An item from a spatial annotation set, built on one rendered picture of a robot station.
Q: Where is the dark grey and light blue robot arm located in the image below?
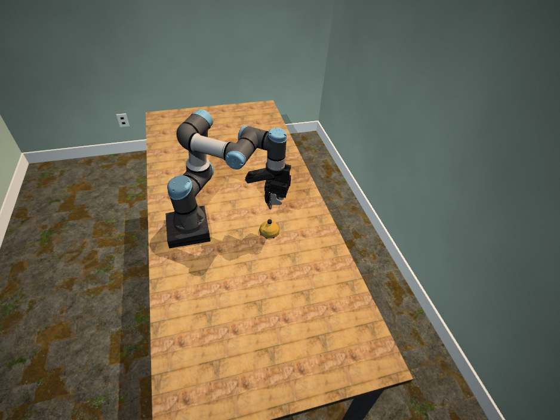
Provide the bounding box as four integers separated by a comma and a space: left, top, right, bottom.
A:
167, 109, 287, 233

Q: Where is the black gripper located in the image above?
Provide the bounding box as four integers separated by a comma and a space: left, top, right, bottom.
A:
264, 163, 291, 209

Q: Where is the brass dome bell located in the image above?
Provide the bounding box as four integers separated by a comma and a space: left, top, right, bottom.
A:
259, 220, 279, 239

